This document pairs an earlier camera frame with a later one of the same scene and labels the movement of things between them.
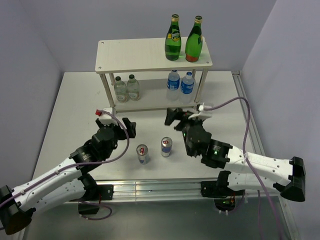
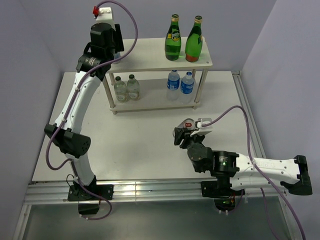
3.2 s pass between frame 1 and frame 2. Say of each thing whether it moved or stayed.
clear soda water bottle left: stayed
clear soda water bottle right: stayed
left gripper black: moved
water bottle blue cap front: stayed
